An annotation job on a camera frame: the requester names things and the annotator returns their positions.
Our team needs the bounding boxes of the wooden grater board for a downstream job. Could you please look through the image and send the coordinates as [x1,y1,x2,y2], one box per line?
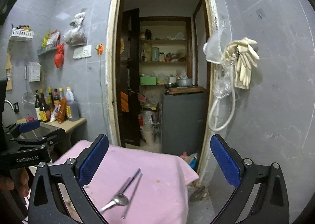
[5,53,12,91]

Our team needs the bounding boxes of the dark soy sauce bottle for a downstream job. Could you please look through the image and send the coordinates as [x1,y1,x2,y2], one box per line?
[40,88,51,122]

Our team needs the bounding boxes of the clear plastic bag on door frame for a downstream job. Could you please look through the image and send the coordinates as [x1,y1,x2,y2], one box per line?
[203,23,225,64]

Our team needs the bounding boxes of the steel sink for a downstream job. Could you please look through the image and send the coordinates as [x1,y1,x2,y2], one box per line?
[18,122,57,139]

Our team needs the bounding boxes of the cream rubber gloves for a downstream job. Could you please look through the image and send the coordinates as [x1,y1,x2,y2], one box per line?
[224,37,260,90]

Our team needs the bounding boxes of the white wall basket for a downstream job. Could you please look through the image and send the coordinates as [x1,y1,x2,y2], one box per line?
[9,26,34,42]

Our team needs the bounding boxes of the wire strainer on wall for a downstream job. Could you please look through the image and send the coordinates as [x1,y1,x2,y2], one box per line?
[22,85,36,109]

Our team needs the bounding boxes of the green box on shelf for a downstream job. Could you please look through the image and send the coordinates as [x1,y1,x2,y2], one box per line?
[140,77,157,86]

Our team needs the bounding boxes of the grey wall shelf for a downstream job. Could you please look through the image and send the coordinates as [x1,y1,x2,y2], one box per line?
[37,40,60,56]

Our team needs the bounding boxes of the white hose on wall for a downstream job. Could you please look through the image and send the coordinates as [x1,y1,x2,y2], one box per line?
[208,56,238,133]

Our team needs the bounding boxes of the steel faucet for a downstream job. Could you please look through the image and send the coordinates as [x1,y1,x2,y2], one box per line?
[4,100,20,113]

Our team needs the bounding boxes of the large vinegar jug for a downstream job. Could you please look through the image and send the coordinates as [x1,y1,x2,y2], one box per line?
[66,87,80,121]

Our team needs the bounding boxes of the white wall box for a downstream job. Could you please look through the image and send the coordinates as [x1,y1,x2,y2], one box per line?
[27,62,41,82]

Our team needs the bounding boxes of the brown sauce pouch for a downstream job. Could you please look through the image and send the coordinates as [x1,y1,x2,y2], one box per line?
[56,96,67,124]

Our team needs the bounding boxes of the steel pot on cabinet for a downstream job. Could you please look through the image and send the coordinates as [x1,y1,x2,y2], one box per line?
[177,78,193,87]

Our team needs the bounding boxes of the hanging bag of dried goods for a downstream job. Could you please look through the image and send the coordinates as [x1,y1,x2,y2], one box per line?
[63,8,87,47]

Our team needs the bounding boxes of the grey cabinet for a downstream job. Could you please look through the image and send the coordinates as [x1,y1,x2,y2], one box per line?
[161,92,207,156]

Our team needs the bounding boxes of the wooden board on cabinet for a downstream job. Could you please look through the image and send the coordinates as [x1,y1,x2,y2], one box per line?
[168,86,206,95]

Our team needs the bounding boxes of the pink floral table cloth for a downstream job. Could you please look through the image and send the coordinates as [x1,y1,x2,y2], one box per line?
[52,139,200,224]

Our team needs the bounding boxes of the left hand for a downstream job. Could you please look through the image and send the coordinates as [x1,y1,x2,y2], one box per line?
[0,168,29,198]

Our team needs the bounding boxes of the blue tipped steel chopstick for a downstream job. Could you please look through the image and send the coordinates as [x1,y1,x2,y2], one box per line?
[118,168,141,194]

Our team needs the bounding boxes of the red plastic bag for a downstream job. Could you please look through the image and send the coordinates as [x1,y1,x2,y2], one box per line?
[54,44,64,68]

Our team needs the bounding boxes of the plain steel chopstick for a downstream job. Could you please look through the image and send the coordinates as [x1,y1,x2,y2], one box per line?
[121,173,143,219]

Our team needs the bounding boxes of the orange wall hook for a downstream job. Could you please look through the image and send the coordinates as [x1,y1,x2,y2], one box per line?
[95,44,104,55]

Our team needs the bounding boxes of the white wall socket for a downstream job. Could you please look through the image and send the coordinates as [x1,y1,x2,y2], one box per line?
[73,45,91,60]

